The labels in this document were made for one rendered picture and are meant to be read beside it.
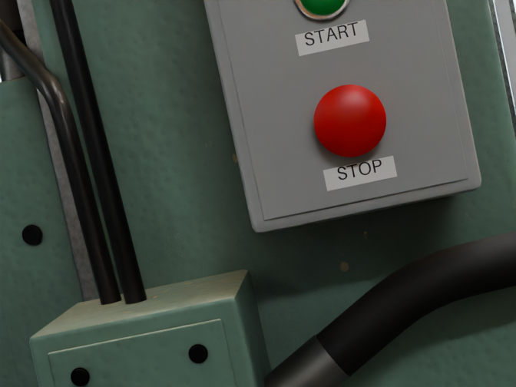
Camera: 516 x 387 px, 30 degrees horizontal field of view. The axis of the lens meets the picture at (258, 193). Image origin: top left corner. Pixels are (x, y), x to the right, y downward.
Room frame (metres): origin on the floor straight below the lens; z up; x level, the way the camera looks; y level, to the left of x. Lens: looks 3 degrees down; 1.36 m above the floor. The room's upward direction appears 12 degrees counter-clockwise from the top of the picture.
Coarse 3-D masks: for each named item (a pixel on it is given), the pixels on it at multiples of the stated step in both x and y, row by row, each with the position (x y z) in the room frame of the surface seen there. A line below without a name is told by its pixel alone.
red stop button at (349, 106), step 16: (336, 96) 0.40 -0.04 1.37; (352, 96) 0.40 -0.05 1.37; (368, 96) 0.40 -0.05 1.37; (320, 112) 0.40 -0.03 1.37; (336, 112) 0.40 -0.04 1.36; (352, 112) 0.40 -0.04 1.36; (368, 112) 0.40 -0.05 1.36; (384, 112) 0.40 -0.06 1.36; (320, 128) 0.40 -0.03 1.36; (336, 128) 0.40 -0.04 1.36; (352, 128) 0.40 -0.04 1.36; (368, 128) 0.40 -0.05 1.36; (384, 128) 0.40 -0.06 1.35; (336, 144) 0.40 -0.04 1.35; (352, 144) 0.40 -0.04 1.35; (368, 144) 0.40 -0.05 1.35
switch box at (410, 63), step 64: (256, 0) 0.41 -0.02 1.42; (384, 0) 0.40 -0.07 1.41; (256, 64) 0.41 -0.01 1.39; (320, 64) 0.41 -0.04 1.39; (384, 64) 0.40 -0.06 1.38; (448, 64) 0.40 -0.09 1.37; (256, 128) 0.41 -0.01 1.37; (448, 128) 0.40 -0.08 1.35; (256, 192) 0.41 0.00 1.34; (320, 192) 0.41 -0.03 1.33; (384, 192) 0.41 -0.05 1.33; (448, 192) 0.41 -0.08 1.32
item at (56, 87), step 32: (64, 0) 0.44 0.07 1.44; (0, 32) 0.53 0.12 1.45; (64, 32) 0.44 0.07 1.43; (32, 64) 0.48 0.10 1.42; (64, 96) 0.46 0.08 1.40; (64, 128) 0.45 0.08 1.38; (96, 128) 0.43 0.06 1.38; (64, 160) 0.45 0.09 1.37; (96, 160) 0.43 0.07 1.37; (96, 224) 0.45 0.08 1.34; (96, 256) 0.45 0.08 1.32; (128, 256) 0.43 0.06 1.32; (128, 288) 0.43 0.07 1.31
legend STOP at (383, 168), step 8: (368, 160) 0.41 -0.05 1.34; (376, 160) 0.41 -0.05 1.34; (384, 160) 0.40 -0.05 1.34; (392, 160) 0.40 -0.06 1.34; (336, 168) 0.41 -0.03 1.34; (344, 168) 0.41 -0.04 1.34; (352, 168) 0.41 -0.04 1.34; (360, 168) 0.41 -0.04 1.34; (368, 168) 0.41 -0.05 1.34; (376, 168) 0.41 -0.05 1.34; (384, 168) 0.40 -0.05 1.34; (392, 168) 0.40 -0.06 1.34; (328, 176) 0.41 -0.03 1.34; (336, 176) 0.41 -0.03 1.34; (344, 176) 0.41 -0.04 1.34; (352, 176) 0.41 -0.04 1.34; (360, 176) 0.41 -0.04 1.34; (368, 176) 0.41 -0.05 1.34; (376, 176) 0.41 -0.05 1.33; (384, 176) 0.40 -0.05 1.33; (392, 176) 0.40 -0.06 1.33; (328, 184) 0.41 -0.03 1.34; (336, 184) 0.41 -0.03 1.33; (344, 184) 0.41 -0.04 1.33; (352, 184) 0.41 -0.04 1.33
